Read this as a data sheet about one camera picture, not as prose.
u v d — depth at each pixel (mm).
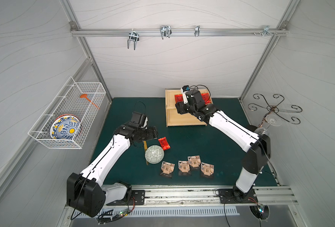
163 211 703
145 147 912
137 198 738
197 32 781
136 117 614
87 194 379
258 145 484
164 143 928
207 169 828
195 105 610
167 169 836
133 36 781
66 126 624
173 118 1045
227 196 738
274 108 719
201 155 917
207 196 751
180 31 786
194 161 861
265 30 764
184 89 708
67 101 703
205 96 906
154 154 883
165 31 765
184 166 841
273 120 659
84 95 784
